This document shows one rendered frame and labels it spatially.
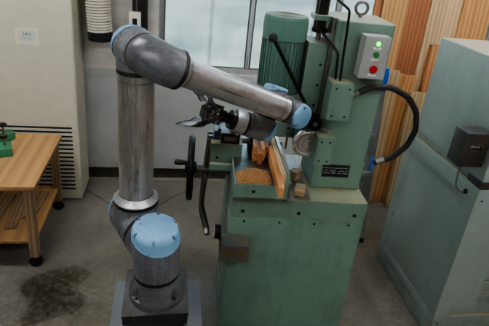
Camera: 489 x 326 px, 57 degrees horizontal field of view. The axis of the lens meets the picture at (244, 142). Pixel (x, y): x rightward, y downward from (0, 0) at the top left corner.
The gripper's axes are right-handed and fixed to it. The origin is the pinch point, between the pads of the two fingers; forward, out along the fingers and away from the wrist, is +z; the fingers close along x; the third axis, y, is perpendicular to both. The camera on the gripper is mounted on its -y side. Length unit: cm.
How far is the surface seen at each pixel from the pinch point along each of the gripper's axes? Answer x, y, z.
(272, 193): 22.7, 3.1, -44.4
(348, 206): 20, 4, -80
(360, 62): -35, 15, -57
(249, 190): 24.1, 0.8, -35.5
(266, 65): -24.8, -5.9, -30.0
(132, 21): -44, -142, 11
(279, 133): -1, -14, -48
